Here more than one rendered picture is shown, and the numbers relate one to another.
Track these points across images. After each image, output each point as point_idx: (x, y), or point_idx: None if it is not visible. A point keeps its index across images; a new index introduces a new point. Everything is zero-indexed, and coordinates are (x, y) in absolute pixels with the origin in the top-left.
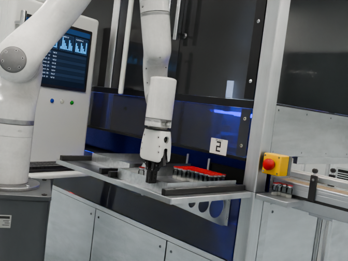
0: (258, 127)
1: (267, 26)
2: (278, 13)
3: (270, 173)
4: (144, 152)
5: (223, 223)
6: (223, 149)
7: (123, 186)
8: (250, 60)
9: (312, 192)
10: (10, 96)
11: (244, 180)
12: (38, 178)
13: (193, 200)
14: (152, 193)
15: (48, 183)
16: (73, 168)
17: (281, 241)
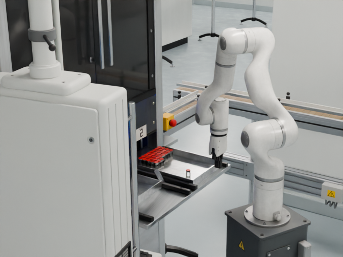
0: (161, 104)
1: (157, 33)
2: (161, 22)
3: (170, 128)
4: (220, 151)
5: None
6: (144, 132)
7: (206, 185)
8: (150, 61)
9: None
10: (275, 158)
11: (157, 143)
12: (230, 214)
13: None
14: (222, 171)
15: (237, 208)
16: (166, 214)
17: None
